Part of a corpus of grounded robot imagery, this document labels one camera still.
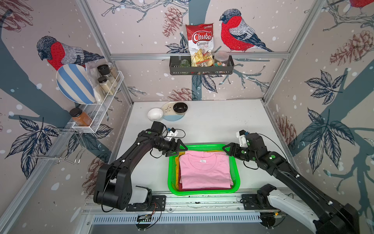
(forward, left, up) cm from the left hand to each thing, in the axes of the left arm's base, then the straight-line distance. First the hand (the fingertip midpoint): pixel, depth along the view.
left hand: (184, 147), depth 78 cm
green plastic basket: (-15, +6, -6) cm, 18 cm away
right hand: (0, -23, 0) cm, 23 cm away
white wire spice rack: (+5, +43, +21) cm, 48 cm away
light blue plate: (+37, +14, -15) cm, 42 cm away
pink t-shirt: (-9, -12, -10) cm, 18 cm away
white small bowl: (+33, +24, -11) cm, 42 cm away
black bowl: (+39, +5, -11) cm, 41 cm away
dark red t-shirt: (-19, +1, -7) cm, 20 cm away
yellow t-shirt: (-7, +4, -12) cm, 15 cm away
